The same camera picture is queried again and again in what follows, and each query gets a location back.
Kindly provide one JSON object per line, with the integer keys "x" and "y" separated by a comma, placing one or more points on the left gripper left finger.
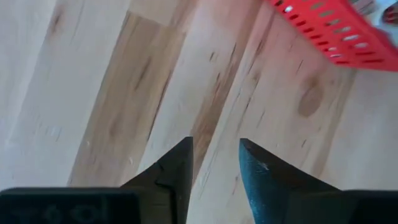
{"x": 168, "y": 193}

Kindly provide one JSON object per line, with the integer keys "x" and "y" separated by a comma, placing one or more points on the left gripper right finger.
{"x": 280, "y": 193}

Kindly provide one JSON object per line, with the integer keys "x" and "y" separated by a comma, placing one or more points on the red slotted plastic basket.
{"x": 357, "y": 49}

